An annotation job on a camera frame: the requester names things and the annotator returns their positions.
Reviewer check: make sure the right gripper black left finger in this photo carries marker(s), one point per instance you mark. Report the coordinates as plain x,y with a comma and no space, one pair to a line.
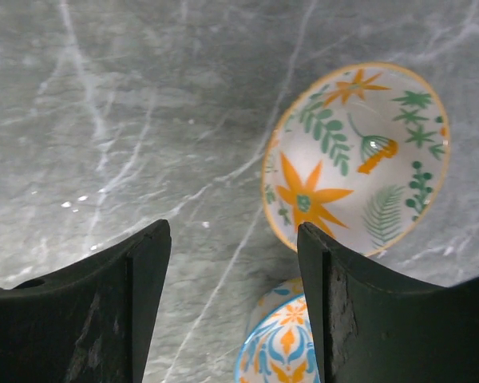
91,321

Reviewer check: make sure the orange blue floral bowl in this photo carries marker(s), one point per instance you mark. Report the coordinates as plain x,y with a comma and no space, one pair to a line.
279,345

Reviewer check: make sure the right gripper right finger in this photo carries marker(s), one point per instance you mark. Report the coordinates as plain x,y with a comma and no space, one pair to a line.
372,324

